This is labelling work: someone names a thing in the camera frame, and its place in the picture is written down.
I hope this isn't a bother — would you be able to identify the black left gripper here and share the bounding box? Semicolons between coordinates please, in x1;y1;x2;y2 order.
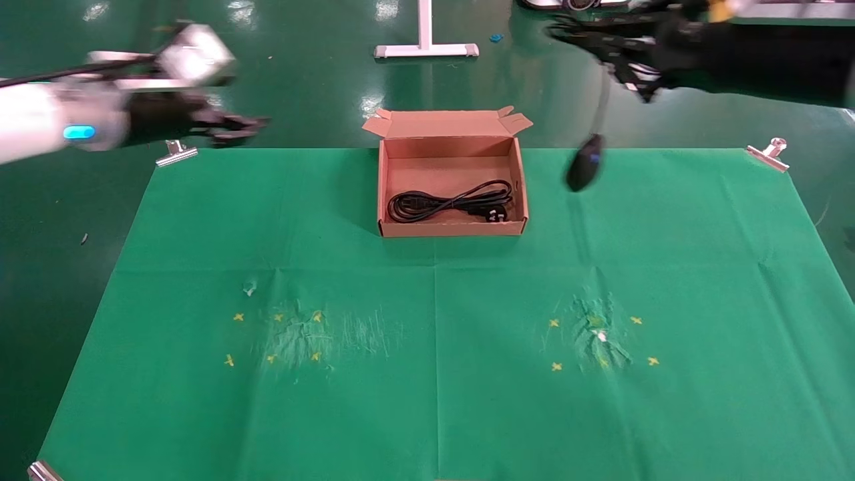
127;90;271;148

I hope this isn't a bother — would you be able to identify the black and white machine base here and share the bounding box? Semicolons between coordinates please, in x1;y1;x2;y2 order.
518;0;633;13

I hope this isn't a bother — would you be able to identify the black power data cable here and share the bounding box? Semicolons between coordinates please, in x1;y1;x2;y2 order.
387;179;514;224

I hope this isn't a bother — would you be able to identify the black wired mouse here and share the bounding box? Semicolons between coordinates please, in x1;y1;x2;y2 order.
564;60;613;194

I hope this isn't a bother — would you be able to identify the open brown cardboard box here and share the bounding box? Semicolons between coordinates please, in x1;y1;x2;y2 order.
363;106;535;238

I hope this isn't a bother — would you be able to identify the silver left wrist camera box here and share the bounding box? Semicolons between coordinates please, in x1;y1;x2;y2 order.
87;23;238;88

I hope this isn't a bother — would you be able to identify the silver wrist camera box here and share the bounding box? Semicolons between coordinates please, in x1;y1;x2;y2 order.
87;23;238;88
731;0;855;25

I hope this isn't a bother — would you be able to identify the green table cloth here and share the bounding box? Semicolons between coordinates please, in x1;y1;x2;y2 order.
37;148;855;481

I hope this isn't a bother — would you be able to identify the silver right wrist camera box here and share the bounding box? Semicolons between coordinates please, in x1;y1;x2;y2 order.
731;0;855;25

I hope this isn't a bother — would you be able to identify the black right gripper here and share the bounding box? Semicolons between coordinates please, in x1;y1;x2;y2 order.
544;16;855;108

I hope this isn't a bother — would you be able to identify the white stand base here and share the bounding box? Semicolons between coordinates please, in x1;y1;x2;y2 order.
374;0;481;61

